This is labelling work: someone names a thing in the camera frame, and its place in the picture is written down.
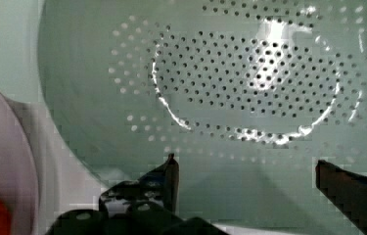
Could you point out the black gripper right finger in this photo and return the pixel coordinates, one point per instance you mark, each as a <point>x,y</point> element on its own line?
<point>346,190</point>

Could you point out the grey round plate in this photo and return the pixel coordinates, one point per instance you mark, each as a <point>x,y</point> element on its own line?
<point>18,178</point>

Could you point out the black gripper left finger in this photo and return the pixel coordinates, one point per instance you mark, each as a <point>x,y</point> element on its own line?
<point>159,185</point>

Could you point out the green plastic strainer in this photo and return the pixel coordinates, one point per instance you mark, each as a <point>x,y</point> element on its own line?
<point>247,94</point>

